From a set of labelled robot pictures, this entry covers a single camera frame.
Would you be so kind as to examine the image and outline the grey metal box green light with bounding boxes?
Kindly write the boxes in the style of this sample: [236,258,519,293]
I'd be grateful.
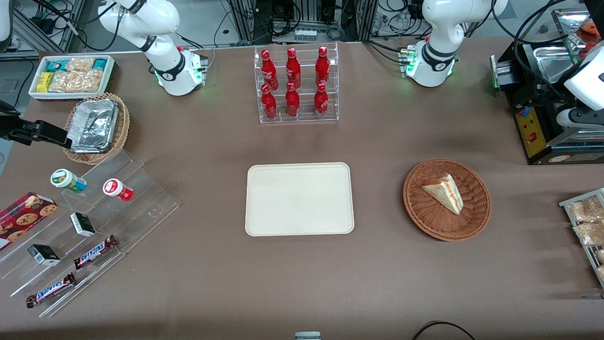
[490,54,518,91]

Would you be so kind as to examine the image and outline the green lid white cup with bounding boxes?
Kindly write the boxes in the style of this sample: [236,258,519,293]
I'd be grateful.
[50,169,87,194]

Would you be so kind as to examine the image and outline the orange red food packet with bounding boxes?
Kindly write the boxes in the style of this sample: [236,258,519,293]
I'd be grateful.
[578,20,602,56]

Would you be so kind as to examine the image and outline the red cola bottle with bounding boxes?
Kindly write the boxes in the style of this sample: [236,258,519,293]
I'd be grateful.
[260,49,279,91]
[261,85,278,120]
[314,83,329,117]
[285,83,301,118]
[285,47,302,89]
[315,46,330,87]

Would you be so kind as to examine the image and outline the black looped cable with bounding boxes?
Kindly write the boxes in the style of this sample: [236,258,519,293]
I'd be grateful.
[412,321,476,340]

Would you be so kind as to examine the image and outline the light tan wicker basket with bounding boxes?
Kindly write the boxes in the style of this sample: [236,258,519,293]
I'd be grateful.
[63,93,131,165]

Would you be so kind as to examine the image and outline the brown wicker basket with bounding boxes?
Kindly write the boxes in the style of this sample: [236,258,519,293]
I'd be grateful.
[403,158,492,242]

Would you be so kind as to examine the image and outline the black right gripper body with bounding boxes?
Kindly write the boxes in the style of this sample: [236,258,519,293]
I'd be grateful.
[0,101,37,140]

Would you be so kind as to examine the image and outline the aluminium foil container stack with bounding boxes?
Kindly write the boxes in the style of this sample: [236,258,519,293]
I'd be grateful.
[67,99,119,153]

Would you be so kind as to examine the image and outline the stainless steel pan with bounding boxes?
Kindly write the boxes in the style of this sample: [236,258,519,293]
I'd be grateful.
[551,8,596,62]
[532,45,582,85]

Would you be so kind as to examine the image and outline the tray of packaged snacks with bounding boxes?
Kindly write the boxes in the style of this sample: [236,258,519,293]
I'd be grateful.
[559,187,604,289]

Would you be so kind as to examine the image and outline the clear acrylic step shelf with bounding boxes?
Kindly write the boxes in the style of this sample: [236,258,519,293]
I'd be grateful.
[0,149,181,318]

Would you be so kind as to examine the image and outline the aluminium profile frame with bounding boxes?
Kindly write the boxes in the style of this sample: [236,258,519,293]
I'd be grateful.
[12,0,86,53]

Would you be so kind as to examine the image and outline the red tartan cookie box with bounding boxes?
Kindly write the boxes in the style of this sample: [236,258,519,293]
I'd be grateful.
[0,192,59,251]

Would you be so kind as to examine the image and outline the red lid white cup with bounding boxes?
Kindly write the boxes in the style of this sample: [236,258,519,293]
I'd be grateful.
[103,178,134,202]

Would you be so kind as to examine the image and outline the clear acrylic bottle rack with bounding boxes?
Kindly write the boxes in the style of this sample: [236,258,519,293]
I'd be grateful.
[254,42,339,124]

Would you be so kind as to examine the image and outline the triangle sandwich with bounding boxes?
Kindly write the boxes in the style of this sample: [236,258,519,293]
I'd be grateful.
[421,174,464,215]

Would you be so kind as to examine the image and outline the black machine yellow panel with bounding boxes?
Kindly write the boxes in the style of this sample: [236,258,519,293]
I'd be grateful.
[491,42,604,166]

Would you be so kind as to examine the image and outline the large clear cracker bag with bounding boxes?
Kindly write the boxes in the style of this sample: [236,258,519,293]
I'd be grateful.
[49,69,103,93]

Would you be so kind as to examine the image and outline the beige plastic tray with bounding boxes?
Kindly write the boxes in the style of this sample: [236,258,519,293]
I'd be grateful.
[245,162,355,237]

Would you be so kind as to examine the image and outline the small clear cracker bag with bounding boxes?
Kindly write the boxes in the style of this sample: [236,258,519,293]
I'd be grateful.
[66,57,95,72]

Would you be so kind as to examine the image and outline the Snickers chocolate bar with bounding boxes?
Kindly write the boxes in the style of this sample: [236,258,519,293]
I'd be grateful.
[73,235,118,270]
[26,272,77,308]

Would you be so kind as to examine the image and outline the small black carton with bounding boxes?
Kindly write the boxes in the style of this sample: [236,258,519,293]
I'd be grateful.
[70,212,96,238]
[27,244,61,266]

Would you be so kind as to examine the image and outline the white rectangular snack bin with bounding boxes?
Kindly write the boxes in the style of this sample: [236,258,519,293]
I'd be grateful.
[28,55,115,101]

